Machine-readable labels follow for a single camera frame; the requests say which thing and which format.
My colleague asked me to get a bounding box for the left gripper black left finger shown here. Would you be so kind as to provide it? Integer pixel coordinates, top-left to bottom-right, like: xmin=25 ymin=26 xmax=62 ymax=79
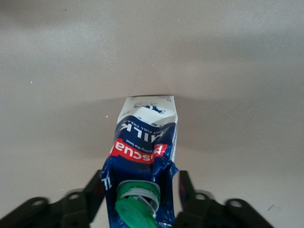
xmin=0 ymin=170 xmax=106 ymax=228

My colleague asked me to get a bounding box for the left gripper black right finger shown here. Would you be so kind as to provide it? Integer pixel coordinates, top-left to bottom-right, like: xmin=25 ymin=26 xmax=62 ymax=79
xmin=174 ymin=170 xmax=274 ymax=228

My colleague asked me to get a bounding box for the blue white milk carton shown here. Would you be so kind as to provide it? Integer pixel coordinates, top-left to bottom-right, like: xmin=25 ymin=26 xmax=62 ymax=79
xmin=99 ymin=95 xmax=179 ymax=228

